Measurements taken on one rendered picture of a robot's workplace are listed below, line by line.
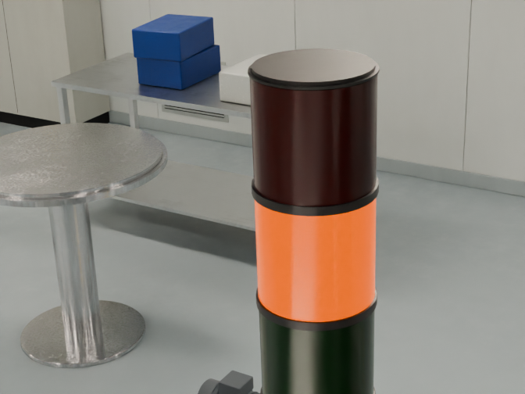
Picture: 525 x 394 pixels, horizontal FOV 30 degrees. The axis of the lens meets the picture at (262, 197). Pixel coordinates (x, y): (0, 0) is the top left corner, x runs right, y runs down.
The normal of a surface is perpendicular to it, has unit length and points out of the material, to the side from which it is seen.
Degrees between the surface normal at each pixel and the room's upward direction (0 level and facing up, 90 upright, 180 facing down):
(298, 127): 90
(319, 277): 90
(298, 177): 90
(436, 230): 0
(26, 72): 90
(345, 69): 0
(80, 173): 0
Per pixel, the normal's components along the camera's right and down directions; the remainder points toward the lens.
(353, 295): 0.59, 0.30
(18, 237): -0.04, -0.92
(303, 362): -0.31, 0.38
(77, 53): 0.85, 0.18
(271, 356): -0.81, 0.26
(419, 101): -0.52, 0.35
